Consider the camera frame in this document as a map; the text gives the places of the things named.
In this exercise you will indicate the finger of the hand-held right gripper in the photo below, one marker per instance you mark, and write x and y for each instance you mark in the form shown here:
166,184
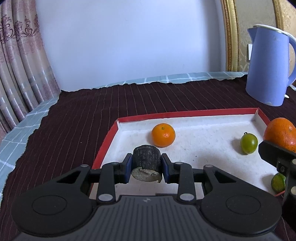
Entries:
272,153

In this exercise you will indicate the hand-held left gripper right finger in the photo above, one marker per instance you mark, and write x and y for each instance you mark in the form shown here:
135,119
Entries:
165,169

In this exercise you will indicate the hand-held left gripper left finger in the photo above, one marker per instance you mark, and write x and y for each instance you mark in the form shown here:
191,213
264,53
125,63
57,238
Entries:
128,169

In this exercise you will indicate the dark sugarcane piece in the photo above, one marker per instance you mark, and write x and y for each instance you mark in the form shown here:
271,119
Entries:
145,160

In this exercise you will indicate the orange tangerine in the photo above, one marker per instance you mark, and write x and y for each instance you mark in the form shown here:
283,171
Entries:
163,135
281,132

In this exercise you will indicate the green plum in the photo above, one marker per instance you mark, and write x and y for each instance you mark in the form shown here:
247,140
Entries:
249,143

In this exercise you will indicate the cut green lime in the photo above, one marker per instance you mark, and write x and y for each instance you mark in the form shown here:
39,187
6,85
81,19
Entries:
278,183

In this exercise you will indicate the red cardboard box tray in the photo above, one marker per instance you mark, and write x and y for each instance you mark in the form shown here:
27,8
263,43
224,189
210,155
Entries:
208,139

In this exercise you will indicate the dark striped tablecloth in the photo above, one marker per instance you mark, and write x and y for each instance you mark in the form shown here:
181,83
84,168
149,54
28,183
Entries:
81,120

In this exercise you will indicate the blue electric kettle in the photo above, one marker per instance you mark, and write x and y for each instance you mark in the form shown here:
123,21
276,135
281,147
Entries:
268,69

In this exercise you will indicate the pink patterned curtain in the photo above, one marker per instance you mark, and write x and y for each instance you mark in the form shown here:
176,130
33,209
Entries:
20,58

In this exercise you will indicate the white wall outlet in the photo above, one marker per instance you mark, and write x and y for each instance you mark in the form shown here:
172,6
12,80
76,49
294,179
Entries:
249,51

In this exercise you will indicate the gold ornate frame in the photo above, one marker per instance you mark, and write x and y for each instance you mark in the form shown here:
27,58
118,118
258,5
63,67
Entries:
231,34

